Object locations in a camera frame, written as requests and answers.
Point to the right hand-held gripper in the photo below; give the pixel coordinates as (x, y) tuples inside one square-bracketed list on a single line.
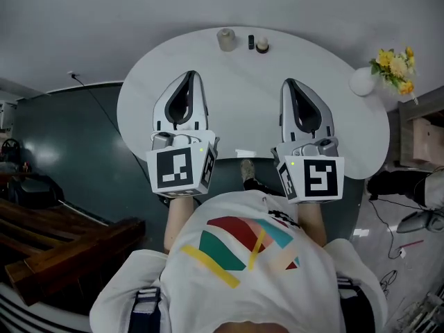
[(319, 200)]

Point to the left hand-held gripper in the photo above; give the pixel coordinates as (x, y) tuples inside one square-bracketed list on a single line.
[(180, 189)]

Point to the beige cup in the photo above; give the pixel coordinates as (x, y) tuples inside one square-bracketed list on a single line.
[(226, 41)]

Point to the person's left forearm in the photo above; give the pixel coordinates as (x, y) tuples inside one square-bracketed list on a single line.
[(177, 224)]

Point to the person's right forearm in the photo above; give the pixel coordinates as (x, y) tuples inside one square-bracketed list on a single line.
[(312, 224)]

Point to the white curved table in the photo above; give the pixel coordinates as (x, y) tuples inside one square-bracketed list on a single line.
[(243, 92)]

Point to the white sneaker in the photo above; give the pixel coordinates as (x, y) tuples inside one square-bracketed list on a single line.
[(247, 168)]

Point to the black round sponge holder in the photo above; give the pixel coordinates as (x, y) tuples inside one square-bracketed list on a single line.
[(262, 50)]

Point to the black trouser leg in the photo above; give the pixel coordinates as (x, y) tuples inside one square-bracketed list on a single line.
[(258, 186)]

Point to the small black tube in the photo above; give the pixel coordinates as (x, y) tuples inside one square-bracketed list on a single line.
[(250, 42)]

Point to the grey shelf unit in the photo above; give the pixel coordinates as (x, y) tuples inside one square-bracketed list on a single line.
[(405, 116)]

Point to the yellow flower bouquet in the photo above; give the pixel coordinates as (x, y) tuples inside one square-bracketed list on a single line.
[(395, 68)]

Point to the dark teal floor mat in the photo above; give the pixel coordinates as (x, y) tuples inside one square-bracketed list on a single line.
[(69, 134)]

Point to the pink box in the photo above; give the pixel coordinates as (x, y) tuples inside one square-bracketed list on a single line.
[(428, 141)]

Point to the white paper tags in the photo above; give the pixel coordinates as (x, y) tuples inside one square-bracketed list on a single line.
[(360, 233)]

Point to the red stick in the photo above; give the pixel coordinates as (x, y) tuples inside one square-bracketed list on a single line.
[(412, 244)]

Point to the black bag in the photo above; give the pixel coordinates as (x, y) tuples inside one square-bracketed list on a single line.
[(34, 191)]

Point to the white printed t-shirt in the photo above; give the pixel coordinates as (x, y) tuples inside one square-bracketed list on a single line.
[(208, 307)]

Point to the metal rack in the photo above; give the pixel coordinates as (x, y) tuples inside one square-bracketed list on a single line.
[(425, 312)]

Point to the white striped panel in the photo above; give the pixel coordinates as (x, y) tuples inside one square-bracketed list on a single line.
[(34, 314)]

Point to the dark wooden slatted frame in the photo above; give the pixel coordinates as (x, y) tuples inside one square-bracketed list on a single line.
[(69, 248)]

